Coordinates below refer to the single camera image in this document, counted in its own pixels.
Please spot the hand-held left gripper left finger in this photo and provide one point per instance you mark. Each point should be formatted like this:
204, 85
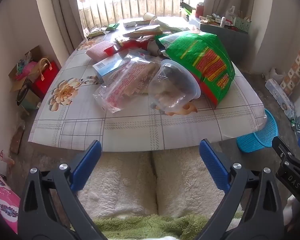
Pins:
87, 162

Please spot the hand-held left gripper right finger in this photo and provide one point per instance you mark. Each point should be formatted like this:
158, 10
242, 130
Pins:
213, 161

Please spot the blue plastic basket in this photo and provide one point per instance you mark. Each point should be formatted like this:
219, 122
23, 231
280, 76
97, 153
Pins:
258, 137

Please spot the clear zip bag red print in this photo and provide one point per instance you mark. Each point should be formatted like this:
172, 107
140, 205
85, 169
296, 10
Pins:
125, 85

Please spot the clear plastic cup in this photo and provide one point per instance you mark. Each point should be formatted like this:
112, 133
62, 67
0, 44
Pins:
170, 85

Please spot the blue and white box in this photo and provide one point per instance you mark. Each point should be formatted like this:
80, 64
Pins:
107, 66

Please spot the green snack bag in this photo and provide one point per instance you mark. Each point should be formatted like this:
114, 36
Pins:
202, 55

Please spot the pink scrubbing sponge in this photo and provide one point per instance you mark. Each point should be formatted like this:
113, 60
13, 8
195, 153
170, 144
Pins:
98, 48

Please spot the small green bottle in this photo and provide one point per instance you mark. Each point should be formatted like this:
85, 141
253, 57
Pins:
293, 124

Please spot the white fleece pants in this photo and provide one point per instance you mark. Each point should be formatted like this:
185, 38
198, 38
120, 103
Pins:
125, 187

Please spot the white and blue package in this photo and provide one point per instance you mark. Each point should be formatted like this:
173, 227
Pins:
280, 97

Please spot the brown board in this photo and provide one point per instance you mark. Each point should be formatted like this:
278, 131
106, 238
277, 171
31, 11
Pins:
17, 140

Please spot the patterned wallpaper roll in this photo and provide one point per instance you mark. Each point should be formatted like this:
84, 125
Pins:
296, 70

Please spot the white plastic bag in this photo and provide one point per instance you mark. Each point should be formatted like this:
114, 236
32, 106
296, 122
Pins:
230, 13
273, 75

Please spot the teal box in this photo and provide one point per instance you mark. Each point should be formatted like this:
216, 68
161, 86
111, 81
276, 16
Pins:
31, 100

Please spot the red gift bag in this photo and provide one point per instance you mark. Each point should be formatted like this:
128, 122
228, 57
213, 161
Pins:
47, 80

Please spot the pink floral bag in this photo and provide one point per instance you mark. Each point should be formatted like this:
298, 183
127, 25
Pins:
3, 200

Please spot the grey cabinet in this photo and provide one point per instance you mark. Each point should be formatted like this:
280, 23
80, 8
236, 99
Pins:
225, 42

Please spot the cardboard box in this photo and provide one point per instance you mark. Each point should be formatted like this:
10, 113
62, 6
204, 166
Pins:
35, 55

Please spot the yellow-green packet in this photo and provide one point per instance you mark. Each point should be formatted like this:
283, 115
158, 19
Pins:
97, 32

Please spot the green plastic basket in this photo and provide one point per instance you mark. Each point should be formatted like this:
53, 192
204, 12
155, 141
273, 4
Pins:
242, 25

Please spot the small green packet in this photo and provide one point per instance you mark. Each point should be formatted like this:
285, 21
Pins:
113, 27

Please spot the small white bottle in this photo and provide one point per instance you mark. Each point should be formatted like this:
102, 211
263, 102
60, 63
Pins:
223, 22

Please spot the small white box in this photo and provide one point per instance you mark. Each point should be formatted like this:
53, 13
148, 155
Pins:
129, 23

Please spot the flat beige snack packet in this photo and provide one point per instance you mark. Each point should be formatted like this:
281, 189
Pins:
143, 22

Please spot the red bottle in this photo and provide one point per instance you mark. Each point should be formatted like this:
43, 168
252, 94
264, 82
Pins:
199, 10

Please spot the white paper cup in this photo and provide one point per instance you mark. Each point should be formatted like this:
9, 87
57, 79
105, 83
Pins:
149, 16

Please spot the metal window railing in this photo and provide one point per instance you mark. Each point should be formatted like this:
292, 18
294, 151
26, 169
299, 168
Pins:
140, 7

